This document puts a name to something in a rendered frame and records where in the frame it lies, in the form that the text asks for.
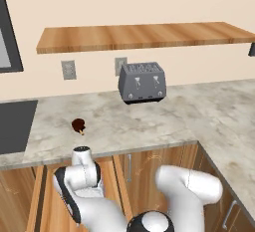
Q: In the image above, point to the black hob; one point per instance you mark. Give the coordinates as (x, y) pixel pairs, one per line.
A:
(15, 126)

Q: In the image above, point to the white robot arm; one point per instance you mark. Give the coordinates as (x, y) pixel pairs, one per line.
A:
(186, 189)

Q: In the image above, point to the dark framed window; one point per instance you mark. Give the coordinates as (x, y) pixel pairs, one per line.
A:
(8, 43)

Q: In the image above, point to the dark object under shelf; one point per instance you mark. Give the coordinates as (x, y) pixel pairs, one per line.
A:
(252, 49)

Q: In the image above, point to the grey wall outlet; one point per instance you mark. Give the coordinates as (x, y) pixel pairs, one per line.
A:
(68, 69)
(119, 64)

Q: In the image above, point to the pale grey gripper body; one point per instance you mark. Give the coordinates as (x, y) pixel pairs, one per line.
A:
(89, 192)

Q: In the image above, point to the wooden cupboard under hob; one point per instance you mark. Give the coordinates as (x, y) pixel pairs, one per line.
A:
(15, 199)

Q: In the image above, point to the wooden corner cupboard door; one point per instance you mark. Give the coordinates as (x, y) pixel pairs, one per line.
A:
(232, 216)

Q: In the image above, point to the wooden wall shelf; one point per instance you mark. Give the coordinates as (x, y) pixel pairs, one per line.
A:
(139, 37)

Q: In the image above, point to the brown round item with stick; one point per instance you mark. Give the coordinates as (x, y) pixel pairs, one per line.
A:
(78, 125)

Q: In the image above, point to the grey toaster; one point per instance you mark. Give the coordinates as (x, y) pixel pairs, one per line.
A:
(142, 82)

